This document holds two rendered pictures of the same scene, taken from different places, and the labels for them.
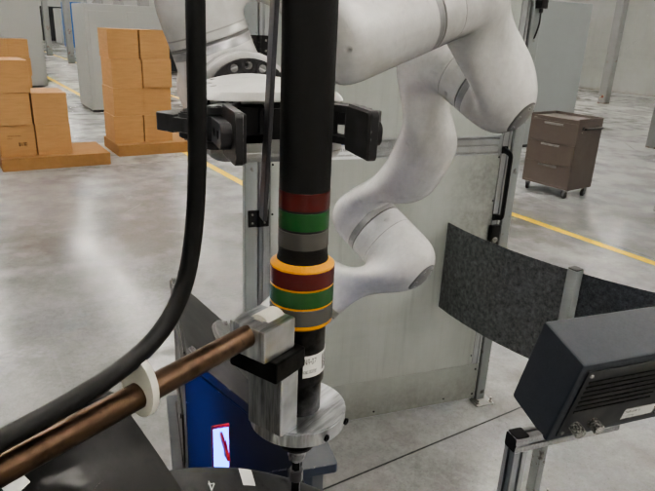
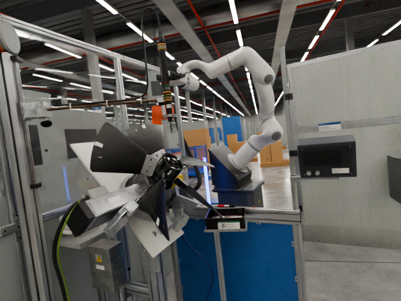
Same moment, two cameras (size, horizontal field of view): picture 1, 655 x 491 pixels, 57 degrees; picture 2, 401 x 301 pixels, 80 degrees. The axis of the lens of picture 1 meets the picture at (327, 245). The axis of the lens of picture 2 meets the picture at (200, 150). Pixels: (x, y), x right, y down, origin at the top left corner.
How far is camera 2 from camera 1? 1.13 m
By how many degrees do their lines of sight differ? 49
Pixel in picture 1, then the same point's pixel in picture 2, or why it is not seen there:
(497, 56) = (253, 65)
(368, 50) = (210, 70)
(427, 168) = (262, 100)
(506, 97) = (259, 74)
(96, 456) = (155, 128)
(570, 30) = not seen: outside the picture
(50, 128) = (275, 152)
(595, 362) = (302, 144)
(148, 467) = (161, 131)
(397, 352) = (367, 215)
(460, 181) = (391, 136)
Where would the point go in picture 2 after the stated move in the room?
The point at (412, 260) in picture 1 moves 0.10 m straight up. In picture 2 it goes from (270, 129) to (268, 114)
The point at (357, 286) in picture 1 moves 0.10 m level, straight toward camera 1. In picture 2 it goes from (258, 140) to (249, 141)
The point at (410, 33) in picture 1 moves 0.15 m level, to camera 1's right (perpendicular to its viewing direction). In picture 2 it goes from (219, 65) to (241, 57)
